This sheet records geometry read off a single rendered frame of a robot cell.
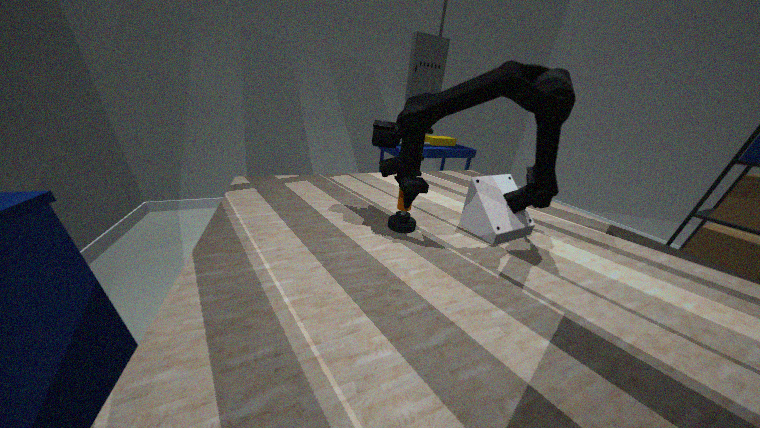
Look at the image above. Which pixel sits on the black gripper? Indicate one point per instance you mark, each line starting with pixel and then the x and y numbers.
pixel 410 184

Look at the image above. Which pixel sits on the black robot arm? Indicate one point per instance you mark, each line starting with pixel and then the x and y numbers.
pixel 546 92

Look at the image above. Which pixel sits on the black round pedestal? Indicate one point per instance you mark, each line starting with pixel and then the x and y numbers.
pixel 401 222

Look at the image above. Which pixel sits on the orange knob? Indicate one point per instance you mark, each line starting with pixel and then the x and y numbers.
pixel 400 205

